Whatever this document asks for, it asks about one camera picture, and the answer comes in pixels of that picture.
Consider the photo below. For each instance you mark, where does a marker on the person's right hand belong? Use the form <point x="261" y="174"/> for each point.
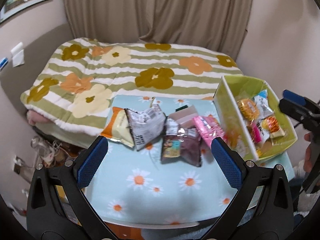
<point x="307" y="160"/>

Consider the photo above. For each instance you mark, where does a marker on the orange cream snack bag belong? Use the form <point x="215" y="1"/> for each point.
<point x="118" y="129"/>

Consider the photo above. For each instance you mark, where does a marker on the grey white chips bag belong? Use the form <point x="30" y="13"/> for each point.
<point x="146" y="126"/>

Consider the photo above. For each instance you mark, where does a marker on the floral striped green quilt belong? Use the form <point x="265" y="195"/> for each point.
<point x="76" y="87"/>

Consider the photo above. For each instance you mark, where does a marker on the pale pink flat packet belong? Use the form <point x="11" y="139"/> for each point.
<point x="184" y="117"/>

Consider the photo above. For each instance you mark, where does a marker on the white blue snack bag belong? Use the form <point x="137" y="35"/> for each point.
<point x="261" y="101"/>

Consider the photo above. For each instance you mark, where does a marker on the dark purple snack bag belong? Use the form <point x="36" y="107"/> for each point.
<point x="180" y="143"/>

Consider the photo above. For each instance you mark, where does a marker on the beige curtain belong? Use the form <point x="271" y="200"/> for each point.
<point x="218" y="25"/>

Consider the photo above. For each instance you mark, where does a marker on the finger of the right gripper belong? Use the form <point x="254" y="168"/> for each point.
<point x="306" y="112"/>
<point x="298" y="99"/>

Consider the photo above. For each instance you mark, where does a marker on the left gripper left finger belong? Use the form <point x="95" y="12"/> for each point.
<point x="57" y="207"/>

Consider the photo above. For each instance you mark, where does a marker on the white wall switch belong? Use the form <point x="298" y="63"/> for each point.
<point x="18" y="55"/>

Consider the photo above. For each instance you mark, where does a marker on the pink pillow under quilt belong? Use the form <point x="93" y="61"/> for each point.
<point x="34" y="118"/>

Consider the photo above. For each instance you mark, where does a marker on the pink Lonio snack bag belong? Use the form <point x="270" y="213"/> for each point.
<point x="209" y="128"/>

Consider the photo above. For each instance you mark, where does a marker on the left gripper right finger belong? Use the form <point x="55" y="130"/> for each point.
<point x="262" y="207"/>

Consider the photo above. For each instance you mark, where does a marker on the grey rice roll snack bag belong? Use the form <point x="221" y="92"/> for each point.
<point x="258" y="135"/>

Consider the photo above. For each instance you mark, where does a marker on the green cardboard storage box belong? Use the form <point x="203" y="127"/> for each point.
<point x="229" y="91"/>

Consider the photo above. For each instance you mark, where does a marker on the clear packed waffle cookie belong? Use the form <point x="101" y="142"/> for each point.
<point x="248" y="109"/>

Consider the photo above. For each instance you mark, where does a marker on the Oishi white yellow snack bag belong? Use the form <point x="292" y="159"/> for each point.
<point x="272" y="126"/>

